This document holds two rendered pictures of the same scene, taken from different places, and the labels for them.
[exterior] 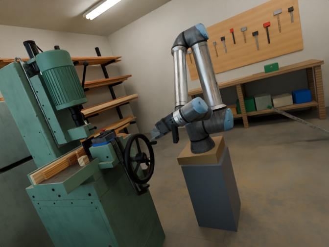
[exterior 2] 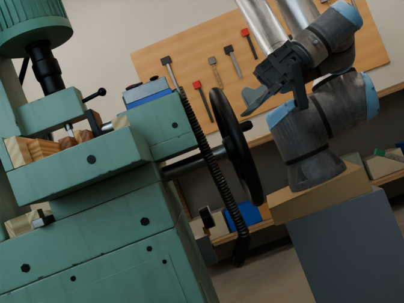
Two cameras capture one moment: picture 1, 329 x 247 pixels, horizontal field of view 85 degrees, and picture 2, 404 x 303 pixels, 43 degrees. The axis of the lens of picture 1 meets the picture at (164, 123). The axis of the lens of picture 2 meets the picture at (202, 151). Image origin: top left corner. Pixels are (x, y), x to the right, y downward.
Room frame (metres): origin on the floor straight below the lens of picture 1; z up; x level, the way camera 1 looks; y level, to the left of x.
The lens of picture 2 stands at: (-0.05, 0.74, 0.79)
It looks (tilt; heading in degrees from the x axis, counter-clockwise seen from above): 2 degrees up; 335
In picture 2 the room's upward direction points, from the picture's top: 21 degrees counter-clockwise
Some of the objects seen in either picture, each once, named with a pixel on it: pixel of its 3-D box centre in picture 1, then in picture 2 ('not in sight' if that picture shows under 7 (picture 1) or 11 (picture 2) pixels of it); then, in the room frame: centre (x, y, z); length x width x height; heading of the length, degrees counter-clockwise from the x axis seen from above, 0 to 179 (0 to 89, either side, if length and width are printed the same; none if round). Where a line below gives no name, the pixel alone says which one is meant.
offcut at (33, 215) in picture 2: not in sight; (34, 220); (1.11, 0.64, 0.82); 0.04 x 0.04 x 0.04; 68
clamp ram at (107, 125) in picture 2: (94, 145); (112, 125); (1.03, 0.43, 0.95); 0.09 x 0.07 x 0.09; 156
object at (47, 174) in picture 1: (89, 148); (79, 156); (1.12, 0.50, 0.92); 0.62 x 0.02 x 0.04; 156
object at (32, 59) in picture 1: (34, 57); not in sight; (1.18, 0.62, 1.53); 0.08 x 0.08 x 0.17; 66
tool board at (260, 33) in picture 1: (234, 42); (255, 57); (3.55, -1.70, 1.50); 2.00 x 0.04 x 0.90; 59
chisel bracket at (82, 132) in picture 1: (82, 133); (55, 115); (1.13, 0.51, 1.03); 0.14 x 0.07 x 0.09; 66
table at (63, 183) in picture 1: (100, 157); (128, 159); (1.03, 0.42, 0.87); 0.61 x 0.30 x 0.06; 156
